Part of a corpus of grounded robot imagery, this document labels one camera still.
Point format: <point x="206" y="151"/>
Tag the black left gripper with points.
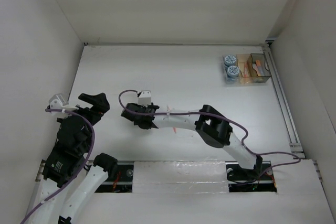
<point x="101" y="105"/>

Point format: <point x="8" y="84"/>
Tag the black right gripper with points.
<point x="139" y="106"/>

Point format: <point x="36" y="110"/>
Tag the grey marker orange cap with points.
<point x="258" y="63"/>

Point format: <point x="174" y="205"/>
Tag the red thin pen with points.
<point x="246" y="70"/>

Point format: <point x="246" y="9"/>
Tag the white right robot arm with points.
<point x="213" y="128"/>

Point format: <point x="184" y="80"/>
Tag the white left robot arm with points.
<point x="67" y="181"/>

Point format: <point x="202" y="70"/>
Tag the white foam front board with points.
<point x="179" y="177"/>

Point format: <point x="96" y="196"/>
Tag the clear plastic container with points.
<point x="225" y="68"/>

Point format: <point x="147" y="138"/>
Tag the amber plastic container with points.
<point x="242" y="58"/>

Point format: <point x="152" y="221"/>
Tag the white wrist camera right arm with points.
<point x="144" y="98"/>

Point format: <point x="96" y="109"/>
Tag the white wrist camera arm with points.
<point x="144" y="98"/>
<point x="58" y="103"/>

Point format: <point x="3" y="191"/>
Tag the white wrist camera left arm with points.
<point x="58" y="103"/>

